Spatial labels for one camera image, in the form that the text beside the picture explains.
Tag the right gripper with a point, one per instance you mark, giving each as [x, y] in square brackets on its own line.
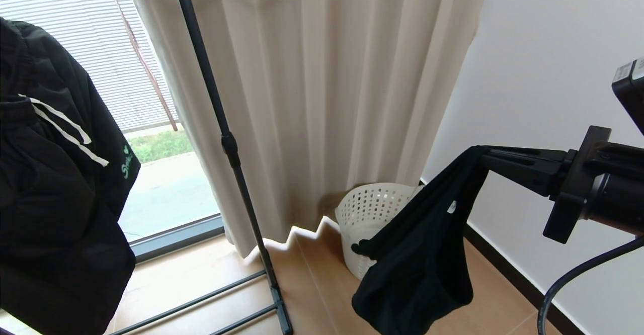
[593, 189]

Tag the black garment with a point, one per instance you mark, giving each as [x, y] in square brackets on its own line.
[422, 264]

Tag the black shorts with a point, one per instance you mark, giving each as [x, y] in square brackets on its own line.
[50, 199]

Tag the white laundry basket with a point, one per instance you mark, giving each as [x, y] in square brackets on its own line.
[370, 206]

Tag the black clothes rack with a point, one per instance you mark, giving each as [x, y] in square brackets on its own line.
[229, 144]

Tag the beige curtain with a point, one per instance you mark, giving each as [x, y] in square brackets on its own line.
[327, 73]

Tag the window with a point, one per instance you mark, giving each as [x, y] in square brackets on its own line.
[151, 73]

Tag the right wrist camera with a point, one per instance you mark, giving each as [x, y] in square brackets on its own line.
[631, 91]

